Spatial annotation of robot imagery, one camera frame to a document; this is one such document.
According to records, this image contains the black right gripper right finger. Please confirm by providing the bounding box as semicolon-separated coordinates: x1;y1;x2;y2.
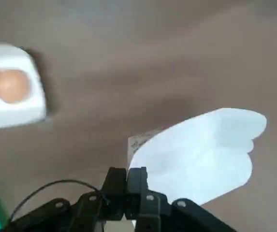
126;166;237;232

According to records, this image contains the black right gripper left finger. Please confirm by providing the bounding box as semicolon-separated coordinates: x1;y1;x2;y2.
5;166;128;232

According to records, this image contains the white egg box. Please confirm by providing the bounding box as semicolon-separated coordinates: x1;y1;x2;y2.
0;43;48;129

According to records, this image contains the brown egg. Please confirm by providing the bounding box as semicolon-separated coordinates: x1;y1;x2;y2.
0;68;30;105

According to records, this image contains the thin black cable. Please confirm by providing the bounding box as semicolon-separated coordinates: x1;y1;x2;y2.
9;179;110;223

